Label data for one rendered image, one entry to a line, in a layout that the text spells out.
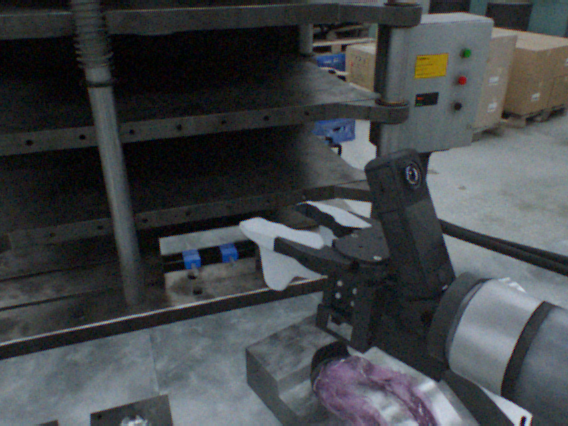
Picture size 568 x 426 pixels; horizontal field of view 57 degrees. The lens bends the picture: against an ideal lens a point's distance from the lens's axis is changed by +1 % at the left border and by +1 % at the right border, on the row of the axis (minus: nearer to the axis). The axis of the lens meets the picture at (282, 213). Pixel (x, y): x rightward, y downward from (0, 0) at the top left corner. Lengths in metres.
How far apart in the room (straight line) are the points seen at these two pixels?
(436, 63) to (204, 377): 1.09
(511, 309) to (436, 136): 1.39
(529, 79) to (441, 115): 3.84
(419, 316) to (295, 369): 0.70
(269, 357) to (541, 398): 0.81
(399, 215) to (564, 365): 0.14
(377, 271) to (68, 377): 1.02
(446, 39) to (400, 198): 1.29
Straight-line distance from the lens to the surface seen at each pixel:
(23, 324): 1.56
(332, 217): 0.50
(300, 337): 1.18
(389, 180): 0.39
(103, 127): 1.29
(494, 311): 0.39
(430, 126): 1.72
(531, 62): 5.52
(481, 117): 5.10
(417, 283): 0.41
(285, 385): 1.11
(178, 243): 1.48
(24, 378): 1.38
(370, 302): 0.42
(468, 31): 1.71
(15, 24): 1.33
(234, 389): 1.23
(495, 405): 1.16
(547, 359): 0.38
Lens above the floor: 1.70
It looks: 28 degrees down
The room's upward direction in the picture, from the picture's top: straight up
